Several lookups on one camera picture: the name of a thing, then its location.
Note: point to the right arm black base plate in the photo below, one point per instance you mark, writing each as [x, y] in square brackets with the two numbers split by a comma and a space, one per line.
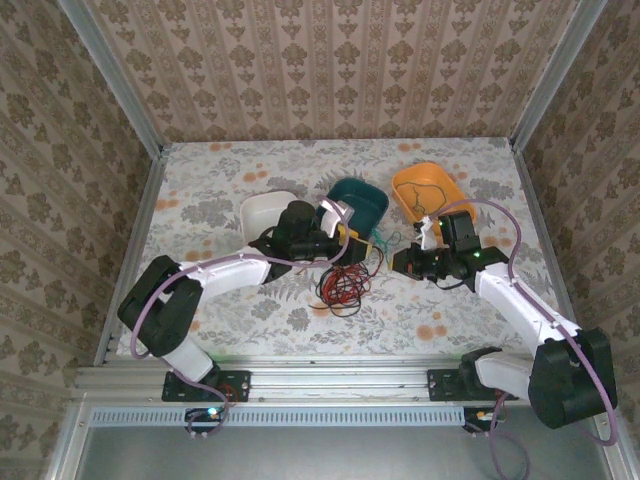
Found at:
[442, 385]

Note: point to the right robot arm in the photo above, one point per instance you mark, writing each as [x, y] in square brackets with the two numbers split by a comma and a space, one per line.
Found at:
[525, 305]

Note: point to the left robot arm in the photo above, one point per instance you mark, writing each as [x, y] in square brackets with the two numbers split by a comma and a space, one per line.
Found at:
[230, 270]

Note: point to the orange plastic bin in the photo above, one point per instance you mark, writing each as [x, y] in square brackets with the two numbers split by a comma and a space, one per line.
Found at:
[450, 190]

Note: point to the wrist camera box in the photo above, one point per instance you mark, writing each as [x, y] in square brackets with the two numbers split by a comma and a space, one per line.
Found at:
[427, 235]
[334, 217]

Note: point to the grey metal sheet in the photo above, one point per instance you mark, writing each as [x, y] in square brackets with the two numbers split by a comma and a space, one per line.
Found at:
[325, 455]

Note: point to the small controller board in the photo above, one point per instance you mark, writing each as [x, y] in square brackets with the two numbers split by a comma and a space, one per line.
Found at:
[199, 417]
[472, 422]

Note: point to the aluminium frame post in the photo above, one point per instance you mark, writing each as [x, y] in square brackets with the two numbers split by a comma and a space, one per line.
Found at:
[555, 70]
[110, 75]

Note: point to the white plastic bin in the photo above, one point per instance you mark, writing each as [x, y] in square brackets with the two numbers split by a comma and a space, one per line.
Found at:
[262, 210]

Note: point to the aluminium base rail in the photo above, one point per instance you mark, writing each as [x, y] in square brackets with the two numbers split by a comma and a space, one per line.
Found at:
[340, 382]

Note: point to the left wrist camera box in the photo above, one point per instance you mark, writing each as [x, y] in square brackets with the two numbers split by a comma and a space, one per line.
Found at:
[334, 217]

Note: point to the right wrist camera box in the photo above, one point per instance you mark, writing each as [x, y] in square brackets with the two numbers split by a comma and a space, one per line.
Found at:
[427, 235]

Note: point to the teal plastic bin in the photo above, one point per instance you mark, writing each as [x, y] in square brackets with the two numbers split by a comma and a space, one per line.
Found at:
[370, 210]

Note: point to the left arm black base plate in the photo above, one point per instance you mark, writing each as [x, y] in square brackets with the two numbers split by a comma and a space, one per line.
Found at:
[235, 385]

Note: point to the floral table cloth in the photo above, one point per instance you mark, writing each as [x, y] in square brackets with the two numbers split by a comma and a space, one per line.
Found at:
[300, 160]

